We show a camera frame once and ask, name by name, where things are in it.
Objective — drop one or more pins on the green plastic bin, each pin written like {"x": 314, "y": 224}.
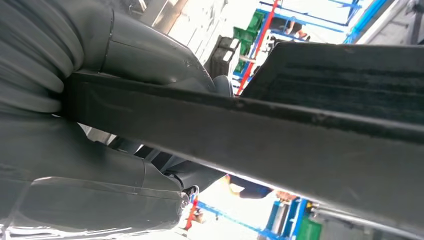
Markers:
{"x": 248, "y": 33}
{"x": 308, "y": 230}

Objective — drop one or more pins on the black box with white label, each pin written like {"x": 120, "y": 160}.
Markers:
{"x": 218, "y": 59}

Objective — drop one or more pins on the blue storage rack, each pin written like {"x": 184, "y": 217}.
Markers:
{"x": 366, "y": 20}

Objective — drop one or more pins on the red metal post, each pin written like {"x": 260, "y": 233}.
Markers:
{"x": 259, "y": 39}

